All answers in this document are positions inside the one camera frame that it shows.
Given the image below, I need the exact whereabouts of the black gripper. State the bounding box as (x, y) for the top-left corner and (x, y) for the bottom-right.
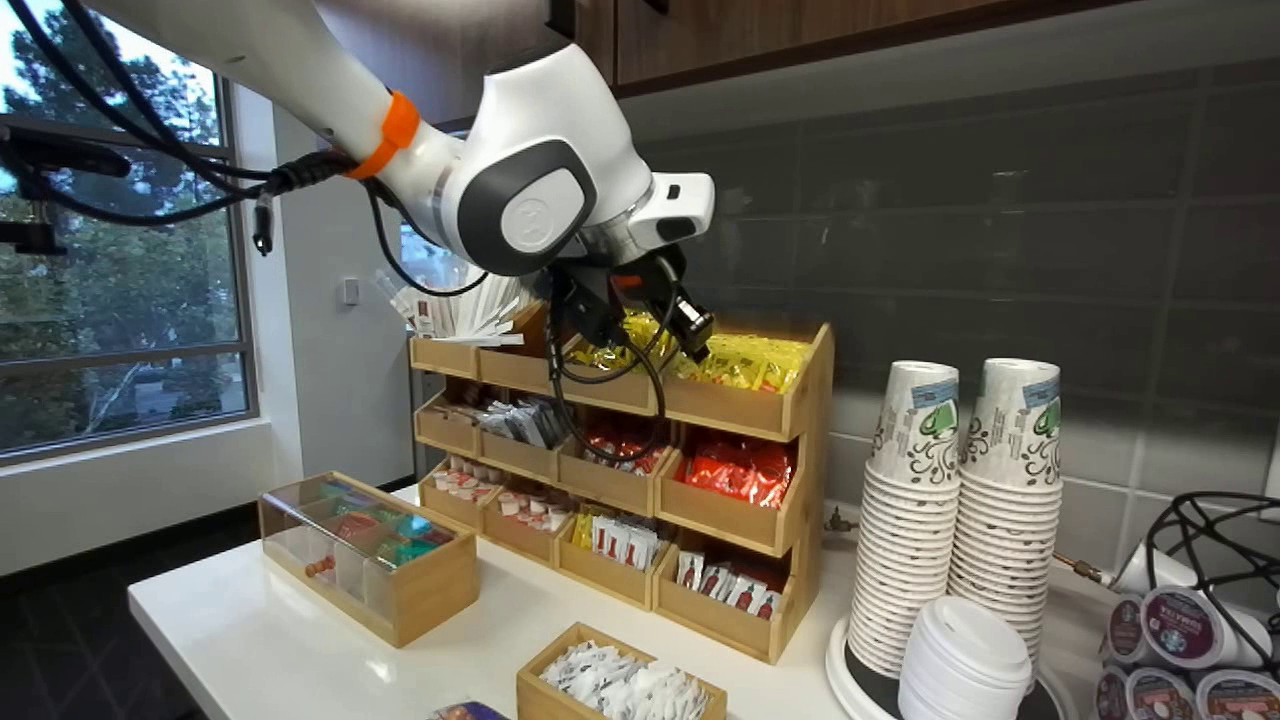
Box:
(625, 241), (721, 365)

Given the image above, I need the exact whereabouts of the small wooden sachet box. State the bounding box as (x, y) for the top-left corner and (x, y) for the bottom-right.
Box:
(513, 615), (734, 720)

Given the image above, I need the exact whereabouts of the round cup caddy base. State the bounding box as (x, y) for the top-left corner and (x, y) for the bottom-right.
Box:
(821, 610), (1071, 720)

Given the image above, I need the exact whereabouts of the blue clear snack bag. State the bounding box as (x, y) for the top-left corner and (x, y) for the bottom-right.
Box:
(421, 697), (513, 720)

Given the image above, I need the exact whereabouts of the glass window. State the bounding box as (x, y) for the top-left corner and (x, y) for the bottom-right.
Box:
(0, 0), (260, 467)

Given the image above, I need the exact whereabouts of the yellow red white sachet pile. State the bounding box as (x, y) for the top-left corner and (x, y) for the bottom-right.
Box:
(573, 512), (668, 576)

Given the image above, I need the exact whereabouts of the printed paper cup stack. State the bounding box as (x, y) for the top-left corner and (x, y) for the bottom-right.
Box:
(843, 354), (967, 683)
(947, 351), (1068, 662)

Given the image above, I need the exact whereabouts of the black white sachet pile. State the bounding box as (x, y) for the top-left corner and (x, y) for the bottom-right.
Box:
(471, 396), (573, 451)

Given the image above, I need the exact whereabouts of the white sugar sachet pile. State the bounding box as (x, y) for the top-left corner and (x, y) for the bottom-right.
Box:
(538, 635), (714, 720)

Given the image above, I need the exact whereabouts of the purple lid coffee pod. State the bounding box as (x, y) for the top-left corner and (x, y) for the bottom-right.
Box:
(1125, 662), (1199, 720)
(1193, 662), (1280, 720)
(1097, 596), (1153, 668)
(1137, 584), (1236, 671)

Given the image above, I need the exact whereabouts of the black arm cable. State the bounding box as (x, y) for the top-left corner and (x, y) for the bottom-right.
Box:
(0, 0), (497, 305)

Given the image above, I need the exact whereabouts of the white cup lid stack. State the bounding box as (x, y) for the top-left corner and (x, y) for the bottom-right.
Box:
(898, 590), (1040, 720)

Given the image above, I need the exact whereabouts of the black camera stand bracket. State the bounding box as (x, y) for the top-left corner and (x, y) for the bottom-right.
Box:
(0, 118), (138, 259)

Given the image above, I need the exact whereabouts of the dark red sachet pile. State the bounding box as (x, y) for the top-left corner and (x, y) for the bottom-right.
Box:
(578, 414), (678, 476)

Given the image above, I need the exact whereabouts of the teal tea bag stack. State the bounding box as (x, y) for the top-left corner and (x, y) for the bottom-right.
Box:
(376, 515), (455, 572)

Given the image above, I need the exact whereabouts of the wooden wall cabinet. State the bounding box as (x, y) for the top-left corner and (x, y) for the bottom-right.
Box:
(544, 0), (1111, 94)

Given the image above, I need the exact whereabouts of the brown white sachet pile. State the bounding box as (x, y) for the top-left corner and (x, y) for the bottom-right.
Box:
(493, 483), (578, 535)

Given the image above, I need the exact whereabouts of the black wire pod holder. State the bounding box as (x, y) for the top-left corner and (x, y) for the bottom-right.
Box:
(1140, 489), (1280, 635)

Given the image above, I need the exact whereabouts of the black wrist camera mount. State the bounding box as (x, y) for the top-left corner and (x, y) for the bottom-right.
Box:
(538, 253), (633, 354)

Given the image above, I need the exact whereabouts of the white paper packet pile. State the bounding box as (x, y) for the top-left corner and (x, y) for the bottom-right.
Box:
(389, 270), (544, 351)

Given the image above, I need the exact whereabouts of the orange arm strap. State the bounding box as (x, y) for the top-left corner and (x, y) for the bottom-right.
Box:
(348, 89), (423, 185)

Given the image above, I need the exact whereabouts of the wooden tiered sachet shelf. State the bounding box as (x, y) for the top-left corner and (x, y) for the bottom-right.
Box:
(405, 316), (841, 668)

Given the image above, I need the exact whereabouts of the bright red sachet pile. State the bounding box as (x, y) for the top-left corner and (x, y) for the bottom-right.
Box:
(671, 435), (799, 512)

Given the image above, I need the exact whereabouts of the bamboo tea box clear lid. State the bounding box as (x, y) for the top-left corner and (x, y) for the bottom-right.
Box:
(257, 467), (483, 652)

